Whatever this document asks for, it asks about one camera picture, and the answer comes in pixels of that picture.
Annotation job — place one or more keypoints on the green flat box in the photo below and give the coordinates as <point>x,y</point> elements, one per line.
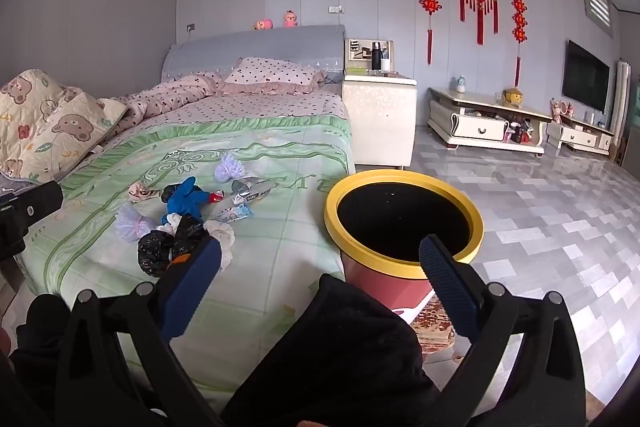
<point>357,70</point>

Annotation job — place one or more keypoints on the white wall switch box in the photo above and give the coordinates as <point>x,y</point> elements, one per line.
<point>337,9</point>

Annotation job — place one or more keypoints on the pink dotted quilt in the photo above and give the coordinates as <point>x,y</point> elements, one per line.
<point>165,99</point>

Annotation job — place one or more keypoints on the pink tissue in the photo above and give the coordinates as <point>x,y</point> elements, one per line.
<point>142,192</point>

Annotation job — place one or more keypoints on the white cup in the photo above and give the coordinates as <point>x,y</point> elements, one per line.
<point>385,64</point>

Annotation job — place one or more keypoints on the orange plastic scrap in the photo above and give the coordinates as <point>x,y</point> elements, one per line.
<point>179,259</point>

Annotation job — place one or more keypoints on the silver grey snack packet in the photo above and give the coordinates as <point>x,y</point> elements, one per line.
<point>252,191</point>

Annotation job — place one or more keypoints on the small white tv cabinet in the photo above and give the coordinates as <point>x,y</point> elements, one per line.
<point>580,137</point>

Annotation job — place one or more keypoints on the green patterned bedspread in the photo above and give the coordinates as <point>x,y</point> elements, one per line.
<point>280,232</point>

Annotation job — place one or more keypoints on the red patterned floor mat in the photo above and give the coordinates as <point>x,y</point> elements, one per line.
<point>430,329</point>

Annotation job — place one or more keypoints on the person's right leg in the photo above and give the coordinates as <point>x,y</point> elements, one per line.
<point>340,357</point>

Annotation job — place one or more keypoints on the white nightstand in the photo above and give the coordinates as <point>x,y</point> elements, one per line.
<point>380,122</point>

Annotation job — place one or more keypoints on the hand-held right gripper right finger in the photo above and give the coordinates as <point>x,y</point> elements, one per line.
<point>447,282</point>

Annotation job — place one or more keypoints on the pink doll figure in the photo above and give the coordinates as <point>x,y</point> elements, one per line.
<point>561,111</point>

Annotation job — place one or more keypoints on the red candy wrapper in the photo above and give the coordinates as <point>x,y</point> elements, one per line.
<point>217,197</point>

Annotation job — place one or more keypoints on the blue white snack wrapper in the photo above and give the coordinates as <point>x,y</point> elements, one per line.
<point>236,212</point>

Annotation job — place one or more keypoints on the large white tv cabinet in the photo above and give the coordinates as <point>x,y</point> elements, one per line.
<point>480,127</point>

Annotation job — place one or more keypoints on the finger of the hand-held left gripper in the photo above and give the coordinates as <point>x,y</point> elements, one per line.
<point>35,202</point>

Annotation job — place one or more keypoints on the white standing air conditioner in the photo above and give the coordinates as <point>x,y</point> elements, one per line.
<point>622,107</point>

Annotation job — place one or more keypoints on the black thermos bottle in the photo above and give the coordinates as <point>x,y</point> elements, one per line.
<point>376,56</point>

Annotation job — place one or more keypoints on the small black plastic bag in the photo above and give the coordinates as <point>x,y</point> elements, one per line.
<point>169,191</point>

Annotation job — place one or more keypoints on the pink dotted pillow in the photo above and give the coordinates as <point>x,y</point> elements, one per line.
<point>270,74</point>

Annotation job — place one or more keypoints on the person's leg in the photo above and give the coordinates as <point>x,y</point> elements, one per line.
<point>40,347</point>
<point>340,357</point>

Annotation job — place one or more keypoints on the pile of shelf toys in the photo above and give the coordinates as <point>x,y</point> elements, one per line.
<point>520,132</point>

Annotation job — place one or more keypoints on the white frilly cloth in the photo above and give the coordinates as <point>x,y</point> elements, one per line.
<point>224,237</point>

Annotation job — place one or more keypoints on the yellow rimmed pink trash bin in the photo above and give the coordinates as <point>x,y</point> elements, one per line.
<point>380,289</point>

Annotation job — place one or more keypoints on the purple knitted scrubber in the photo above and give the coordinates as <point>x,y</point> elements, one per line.
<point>131,223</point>
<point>229,168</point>

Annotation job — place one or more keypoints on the large black plastic bag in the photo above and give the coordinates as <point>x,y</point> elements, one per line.
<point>160,249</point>

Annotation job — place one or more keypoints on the black wall television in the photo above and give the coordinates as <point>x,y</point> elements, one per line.
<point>585,74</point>

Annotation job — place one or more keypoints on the bear print quilt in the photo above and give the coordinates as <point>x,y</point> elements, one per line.
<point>55,122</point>

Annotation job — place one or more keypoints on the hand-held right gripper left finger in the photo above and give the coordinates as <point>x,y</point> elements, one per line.
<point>192,287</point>

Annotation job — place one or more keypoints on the blue rubber glove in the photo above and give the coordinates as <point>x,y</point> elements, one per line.
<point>184,202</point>

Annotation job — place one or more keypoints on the grey bed headboard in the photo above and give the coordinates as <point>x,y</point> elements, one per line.
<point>250,44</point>

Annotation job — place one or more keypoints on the person's left leg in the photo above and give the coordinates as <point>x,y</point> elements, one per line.
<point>40,347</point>

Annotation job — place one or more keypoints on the pink dotted bed sheet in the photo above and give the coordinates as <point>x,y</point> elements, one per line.
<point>260,107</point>

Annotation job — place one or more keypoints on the blue white figurine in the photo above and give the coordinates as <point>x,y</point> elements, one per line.
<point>459,84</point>

